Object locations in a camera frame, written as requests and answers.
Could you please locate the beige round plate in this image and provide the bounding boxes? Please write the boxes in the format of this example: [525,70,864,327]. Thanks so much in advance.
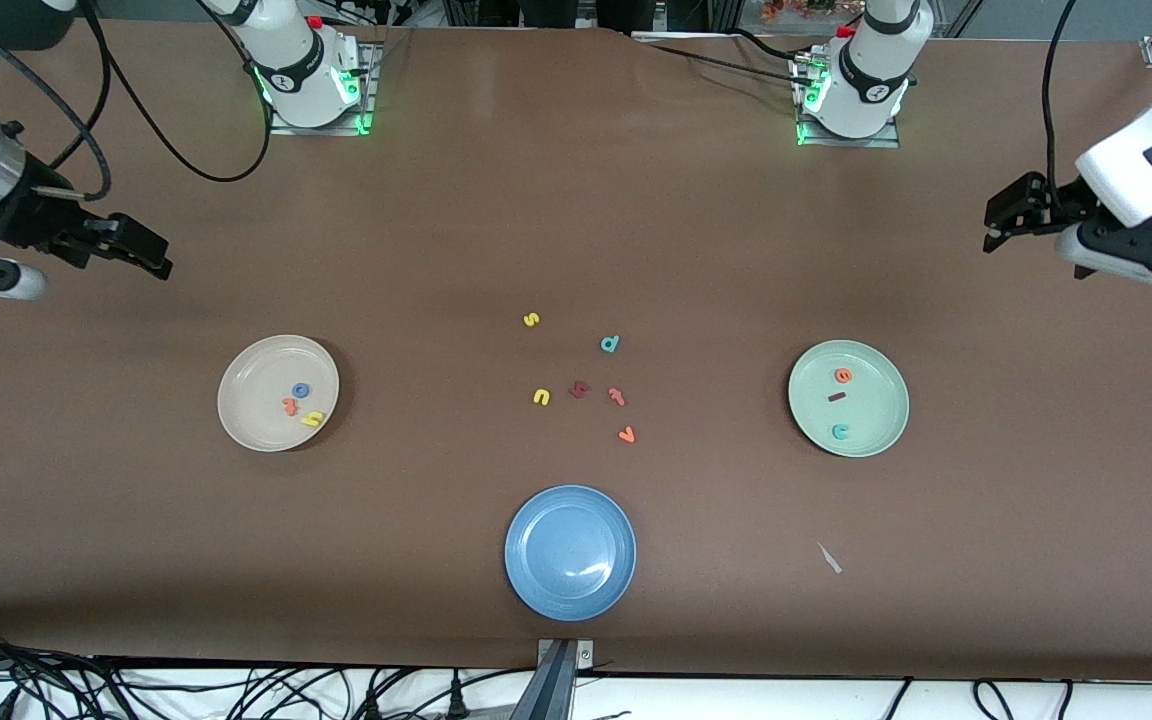
[217,334,341,453]

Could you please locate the green round plate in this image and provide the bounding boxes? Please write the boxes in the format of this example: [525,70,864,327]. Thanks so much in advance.
[787,339,911,459]

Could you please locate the orange decoration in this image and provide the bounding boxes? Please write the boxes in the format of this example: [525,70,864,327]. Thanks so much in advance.
[761,0,862,23]

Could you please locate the brown table cover sheet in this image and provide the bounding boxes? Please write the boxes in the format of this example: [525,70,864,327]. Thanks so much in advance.
[0,18,1152,683]

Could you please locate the blue round plate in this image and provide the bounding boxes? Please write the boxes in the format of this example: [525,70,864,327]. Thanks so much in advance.
[504,484,638,622]

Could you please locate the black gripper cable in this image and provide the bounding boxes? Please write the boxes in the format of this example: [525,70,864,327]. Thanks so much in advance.
[0,0,274,201]
[1040,0,1082,186]

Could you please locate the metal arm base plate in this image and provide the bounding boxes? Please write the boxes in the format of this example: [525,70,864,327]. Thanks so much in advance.
[794,50,902,149]
[268,40,378,137]

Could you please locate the black base cable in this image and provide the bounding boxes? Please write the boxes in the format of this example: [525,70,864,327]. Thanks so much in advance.
[636,28,817,89]

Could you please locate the black metal frame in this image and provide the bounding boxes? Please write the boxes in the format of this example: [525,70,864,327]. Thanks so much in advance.
[441,0,742,31]

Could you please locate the grey metal camera mount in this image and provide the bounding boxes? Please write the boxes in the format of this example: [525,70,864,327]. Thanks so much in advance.
[534,638,597,720]

